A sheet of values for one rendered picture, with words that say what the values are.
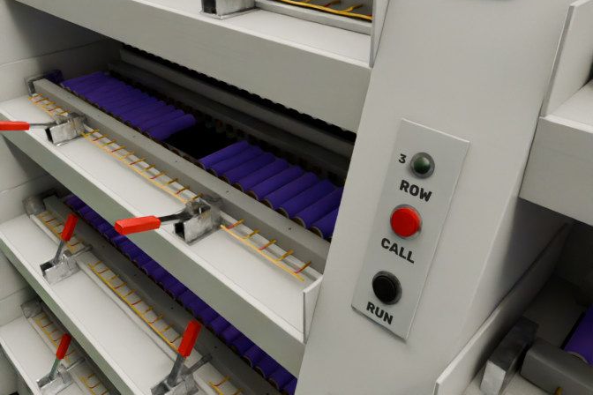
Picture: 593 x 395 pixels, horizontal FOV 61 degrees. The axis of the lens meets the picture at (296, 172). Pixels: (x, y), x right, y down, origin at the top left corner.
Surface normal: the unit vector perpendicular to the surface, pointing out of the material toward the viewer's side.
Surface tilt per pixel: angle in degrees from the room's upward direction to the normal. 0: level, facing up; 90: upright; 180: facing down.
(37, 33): 90
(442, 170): 90
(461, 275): 90
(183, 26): 107
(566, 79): 90
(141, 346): 17
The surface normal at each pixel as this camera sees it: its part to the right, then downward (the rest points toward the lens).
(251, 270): -0.01, -0.85
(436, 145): -0.67, 0.12
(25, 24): 0.72, 0.36
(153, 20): -0.70, 0.38
